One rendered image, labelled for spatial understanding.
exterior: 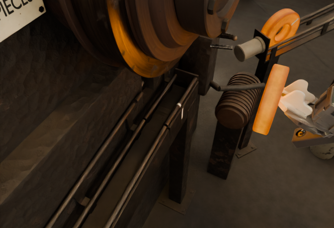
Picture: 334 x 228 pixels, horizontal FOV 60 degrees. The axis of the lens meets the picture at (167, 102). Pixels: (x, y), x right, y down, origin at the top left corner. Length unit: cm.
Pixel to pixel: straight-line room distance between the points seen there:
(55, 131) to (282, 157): 127
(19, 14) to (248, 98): 83
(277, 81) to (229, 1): 18
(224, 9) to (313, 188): 118
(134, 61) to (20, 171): 25
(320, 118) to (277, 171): 95
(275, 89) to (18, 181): 47
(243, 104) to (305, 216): 66
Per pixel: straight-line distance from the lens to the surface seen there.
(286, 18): 107
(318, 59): 229
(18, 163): 53
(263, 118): 60
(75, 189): 63
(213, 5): 42
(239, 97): 107
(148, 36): 42
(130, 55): 43
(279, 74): 61
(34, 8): 46
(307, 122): 64
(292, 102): 63
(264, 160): 158
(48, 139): 54
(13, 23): 44
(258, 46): 105
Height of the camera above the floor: 128
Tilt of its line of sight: 47 degrees down
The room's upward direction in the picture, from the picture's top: straight up
